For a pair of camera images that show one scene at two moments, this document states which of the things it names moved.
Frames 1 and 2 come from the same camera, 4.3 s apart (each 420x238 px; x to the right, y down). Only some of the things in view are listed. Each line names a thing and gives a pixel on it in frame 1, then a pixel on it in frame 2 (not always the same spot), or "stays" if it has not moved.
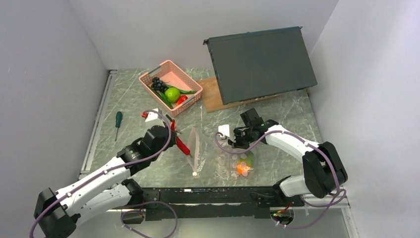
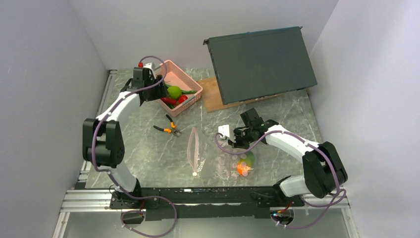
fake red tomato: [182, 98] stays
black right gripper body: [242, 139] stays
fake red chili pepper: [182, 147] -> [168, 100]
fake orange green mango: [245, 163] stays
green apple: [172, 94] stays
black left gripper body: [171, 143] -> [156, 92]
